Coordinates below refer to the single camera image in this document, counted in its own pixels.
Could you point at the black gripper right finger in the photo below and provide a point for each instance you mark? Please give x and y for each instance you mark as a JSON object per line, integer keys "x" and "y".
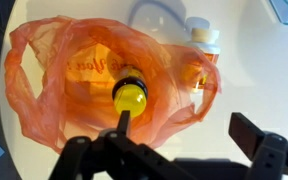
{"x": 270, "y": 156}

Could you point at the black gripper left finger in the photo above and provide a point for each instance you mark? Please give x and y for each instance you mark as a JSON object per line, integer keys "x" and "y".
{"x": 117, "y": 156}

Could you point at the brown bottle with yellow cap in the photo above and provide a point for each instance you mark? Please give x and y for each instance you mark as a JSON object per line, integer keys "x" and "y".
{"x": 130, "y": 98}

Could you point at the orange plastic bag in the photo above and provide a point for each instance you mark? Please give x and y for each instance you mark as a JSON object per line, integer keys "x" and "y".
{"x": 50, "y": 110}

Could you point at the white bottle with orange label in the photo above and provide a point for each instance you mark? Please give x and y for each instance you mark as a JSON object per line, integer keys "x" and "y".
{"x": 202, "y": 45}

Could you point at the white round pedestal table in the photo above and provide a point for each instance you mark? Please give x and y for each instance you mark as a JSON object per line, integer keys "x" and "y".
{"x": 267, "y": 83}

